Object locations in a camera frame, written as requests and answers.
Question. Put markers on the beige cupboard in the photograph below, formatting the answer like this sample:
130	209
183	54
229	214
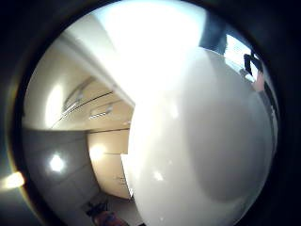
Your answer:
109	169

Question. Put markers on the bright window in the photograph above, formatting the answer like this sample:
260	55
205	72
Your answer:
235	51

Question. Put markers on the dark chair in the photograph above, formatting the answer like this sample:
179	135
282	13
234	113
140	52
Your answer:
95	207

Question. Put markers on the long ceiling lamp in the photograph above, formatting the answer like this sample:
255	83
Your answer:
72	102
101	112

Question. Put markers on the red and blue bag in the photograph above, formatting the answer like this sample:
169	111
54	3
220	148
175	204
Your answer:
108	219

